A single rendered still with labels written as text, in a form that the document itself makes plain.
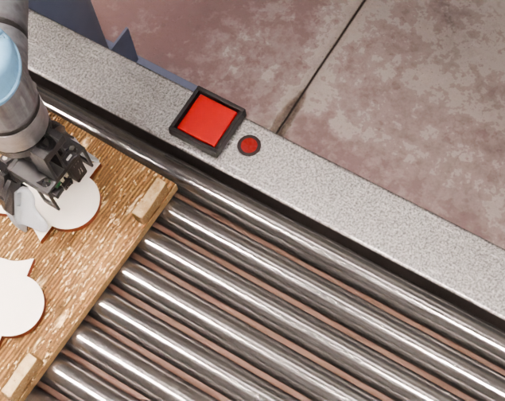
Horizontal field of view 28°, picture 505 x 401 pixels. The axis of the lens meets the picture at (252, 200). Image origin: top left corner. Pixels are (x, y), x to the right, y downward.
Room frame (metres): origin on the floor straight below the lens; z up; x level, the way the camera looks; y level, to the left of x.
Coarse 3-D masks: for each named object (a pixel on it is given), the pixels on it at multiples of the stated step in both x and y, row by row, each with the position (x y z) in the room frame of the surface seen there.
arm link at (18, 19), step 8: (0, 0) 0.64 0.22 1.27; (8, 0) 0.64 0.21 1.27; (16, 0) 0.64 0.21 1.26; (24, 0) 0.65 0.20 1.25; (0, 8) 0.63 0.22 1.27; (8, 8) 0.63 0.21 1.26; (16, 8) 0.63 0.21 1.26; (24, 8) 0.64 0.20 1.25; (0, 16) 0.62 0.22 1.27; (8, 16) 0.62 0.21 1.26; (16, 16) 0.62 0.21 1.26; (24, 16) 0.63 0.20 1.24; (8, 24) 0.61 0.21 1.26; (16, 24) 0.61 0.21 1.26; (24, 24) 0.62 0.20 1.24; (24, 32) 0.61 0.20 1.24
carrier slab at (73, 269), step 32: (128, 160) 0.61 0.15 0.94; (128, 192) 0.56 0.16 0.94; (0, 224) 0.54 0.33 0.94; (96, 224) 0.52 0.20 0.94; (128, 224) 0.51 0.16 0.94; (0, 256) 0.50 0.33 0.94; (32, 256) 0.49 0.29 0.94; (64, 256) 0.49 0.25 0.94; (96, 256) 0.48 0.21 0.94; (128, 256) 0.48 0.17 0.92; (64, 288) 0.44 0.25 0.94; (96, 288) 0.44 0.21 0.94; (64, 320) 0.40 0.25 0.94; (0, 352) 0.37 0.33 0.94; (32, 352) 0.37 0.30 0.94; (0, 384) 0.34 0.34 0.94; (32, 384) 0.33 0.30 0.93
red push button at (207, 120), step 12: (204, 96) 0.68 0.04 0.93; (192, 108) 0.67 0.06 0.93; (204, 108) 0.67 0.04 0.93; (216, 108) 0.66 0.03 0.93; (228, 108) 0.66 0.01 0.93; (192, 120) 0.65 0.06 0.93; (204, 120) 0.65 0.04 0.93; (216, 120) 0.65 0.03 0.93; (228, 120) 0.64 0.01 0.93; (192, 132) 0.63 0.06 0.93; (204, 132) 0.63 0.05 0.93; (216, 132) 0.63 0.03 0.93; (216, 144) 0.61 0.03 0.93
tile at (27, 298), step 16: (0, 272) 0.47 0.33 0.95; (16, 272) 0.47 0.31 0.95; (0, 288) 0.45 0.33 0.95; (16, 288) 0.45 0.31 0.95; (32, 288) 0.45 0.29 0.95; (0, 304) 0.43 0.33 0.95; (16, 304) 0.43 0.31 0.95; (32, 304) 0.43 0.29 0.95; (0, 320) 0.41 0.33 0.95; (16, 320) 0.41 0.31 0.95; (32, 320) 0.41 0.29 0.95; (0, 336) 0.39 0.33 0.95; (16, 336) 0.39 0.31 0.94
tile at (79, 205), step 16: (32, 192) 0.58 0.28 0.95; (64, 192) 0.57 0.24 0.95; (80, 192) 0.57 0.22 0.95; (96, 192) 0.56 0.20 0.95; (0, 208) 0.56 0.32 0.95; (48, 208) 0.55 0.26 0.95; (64, 208) 0.55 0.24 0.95; (80, 208) 0.54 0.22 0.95; (96, 208) 0.54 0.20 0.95; (48, 224) 0.53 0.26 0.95; (64, 224) 0.52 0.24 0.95; (80, 224) 0.52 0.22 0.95
